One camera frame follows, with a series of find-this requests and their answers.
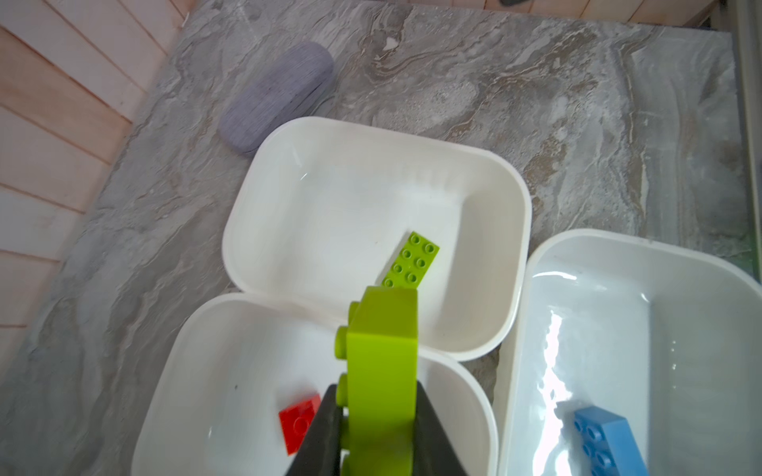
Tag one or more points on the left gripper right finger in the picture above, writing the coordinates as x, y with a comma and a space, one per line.
434, 454

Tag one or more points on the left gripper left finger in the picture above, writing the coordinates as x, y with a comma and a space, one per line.
320, 453

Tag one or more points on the small red square brick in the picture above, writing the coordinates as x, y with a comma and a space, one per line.
296, 421

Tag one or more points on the green brick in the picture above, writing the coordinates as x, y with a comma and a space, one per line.
411, 264
378, 391

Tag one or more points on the blue brick top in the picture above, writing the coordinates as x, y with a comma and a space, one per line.
608, 443

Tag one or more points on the white bin rear left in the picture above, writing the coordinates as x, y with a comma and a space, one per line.
239, 360

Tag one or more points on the white bin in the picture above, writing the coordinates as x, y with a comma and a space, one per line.
239, 360
666, 337
326, 206

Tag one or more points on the white bin rear right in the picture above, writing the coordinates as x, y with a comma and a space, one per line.
326, 206

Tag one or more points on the white bin front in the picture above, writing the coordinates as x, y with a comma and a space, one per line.
666, 337

